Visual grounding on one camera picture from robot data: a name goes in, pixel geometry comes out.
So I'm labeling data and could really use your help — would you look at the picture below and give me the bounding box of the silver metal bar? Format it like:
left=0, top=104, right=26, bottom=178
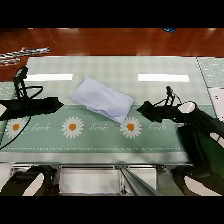
left=0, top=46, right=51, bottom=66

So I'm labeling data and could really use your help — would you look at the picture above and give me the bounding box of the light blue shirt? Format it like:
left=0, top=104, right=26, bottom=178
left=70, top=76, right=136, bottom=125

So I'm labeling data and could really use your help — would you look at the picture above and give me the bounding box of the white paper sheet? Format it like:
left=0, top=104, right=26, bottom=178
left=208, top=87, right=224, bottom=122

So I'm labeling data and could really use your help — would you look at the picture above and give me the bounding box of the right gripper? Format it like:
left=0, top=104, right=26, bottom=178
left=136, top=100, right=178, bottom=123

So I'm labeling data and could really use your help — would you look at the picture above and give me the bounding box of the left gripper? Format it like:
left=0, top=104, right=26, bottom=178
left=31, top=96, right=65, bottom=117

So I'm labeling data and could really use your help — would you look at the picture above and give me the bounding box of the black cable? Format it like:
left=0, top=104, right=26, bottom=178
left=0, top=114, right=33, bottom=151

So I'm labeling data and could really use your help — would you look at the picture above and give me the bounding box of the silver frame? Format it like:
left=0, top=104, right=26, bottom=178
left=0, top=161, right=224, bottom=197

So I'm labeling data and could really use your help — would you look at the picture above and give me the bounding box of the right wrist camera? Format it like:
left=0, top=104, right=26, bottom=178
left=154, top=85, right=183, bottom=108

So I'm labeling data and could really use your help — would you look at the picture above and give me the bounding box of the blue object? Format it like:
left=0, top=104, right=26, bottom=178
left=162, top=27, right=177, bottom=34

